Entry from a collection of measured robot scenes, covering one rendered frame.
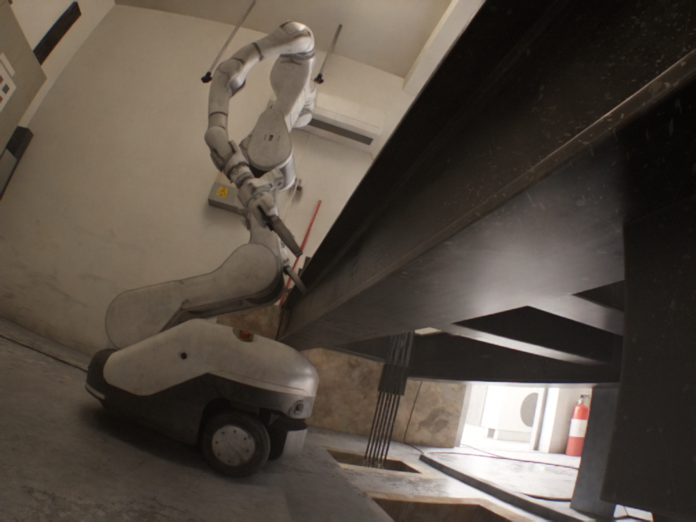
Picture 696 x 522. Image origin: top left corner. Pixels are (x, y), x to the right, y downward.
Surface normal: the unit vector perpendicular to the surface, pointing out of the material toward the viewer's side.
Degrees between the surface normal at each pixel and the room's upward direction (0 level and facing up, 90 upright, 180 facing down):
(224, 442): 90
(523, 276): 180
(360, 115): 90
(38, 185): 90
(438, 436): 90
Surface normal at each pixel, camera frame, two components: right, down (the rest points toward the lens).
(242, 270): 0.06, -0.29
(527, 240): -0.22, 0.93
